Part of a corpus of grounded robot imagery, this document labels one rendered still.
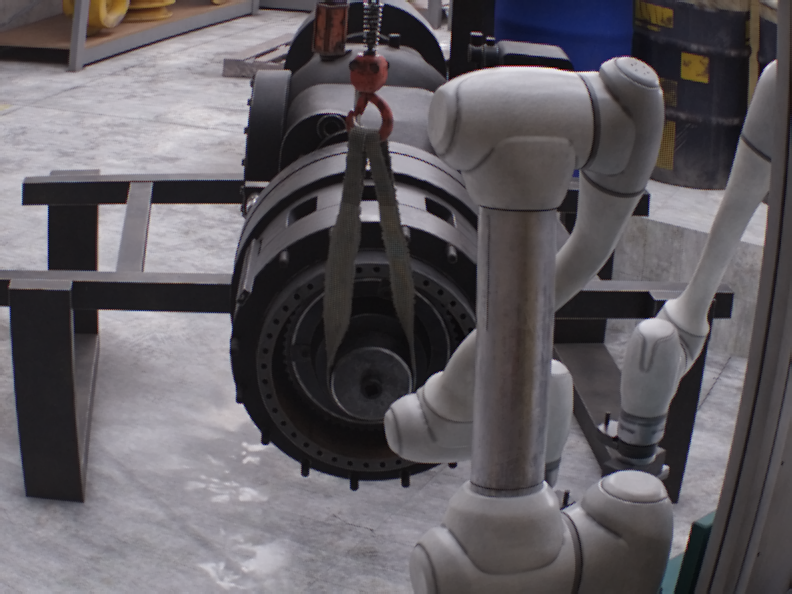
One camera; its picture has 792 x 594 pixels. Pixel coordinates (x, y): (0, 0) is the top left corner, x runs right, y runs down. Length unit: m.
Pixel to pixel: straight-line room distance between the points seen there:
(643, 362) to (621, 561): 0.53
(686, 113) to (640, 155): 3.77
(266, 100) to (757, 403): 2.34
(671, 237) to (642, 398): 2.83
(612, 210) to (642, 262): 3.33
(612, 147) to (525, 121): 0.13
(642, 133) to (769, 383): 0.39
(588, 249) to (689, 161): 3.72
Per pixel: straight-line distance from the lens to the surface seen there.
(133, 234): 4.17
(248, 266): 2.81
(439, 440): 2.22
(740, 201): 2.37
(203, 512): 3.99
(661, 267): 5.34
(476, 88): 1.87
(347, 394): 2.71
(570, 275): 2.11
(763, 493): 2.08
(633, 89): 1.92
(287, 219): 2.91
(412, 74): 4.06
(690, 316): 2.61
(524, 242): 1.90
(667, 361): 2.49
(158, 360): 4.95
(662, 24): 5.70
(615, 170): 1.97
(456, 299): 2.71
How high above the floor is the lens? 1.92
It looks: 19 degrees down
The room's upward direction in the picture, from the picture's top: 4 degrees clockwise
